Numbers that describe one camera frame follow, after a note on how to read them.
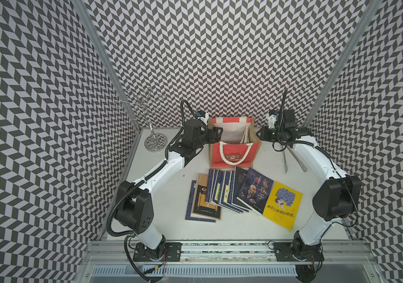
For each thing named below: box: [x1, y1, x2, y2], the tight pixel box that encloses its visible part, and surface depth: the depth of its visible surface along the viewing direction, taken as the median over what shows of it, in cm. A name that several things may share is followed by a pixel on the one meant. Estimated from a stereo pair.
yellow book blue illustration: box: [262, 181, 304, 232], surface depth 86 cm
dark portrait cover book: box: [236, 167, 274, 215], surface depth 88 cm
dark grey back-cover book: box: [231, 166, 250, 211], surface depth 87 cm
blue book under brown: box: [185, 179, 217, 223], surface depth 83 cm
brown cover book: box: [190, 173, 221, 220], surface depth 84 cm
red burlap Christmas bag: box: [208, 117, 262, 169], surface depth 91 cm
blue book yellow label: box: [206, 168, 244, 215], surface depth 86 cm
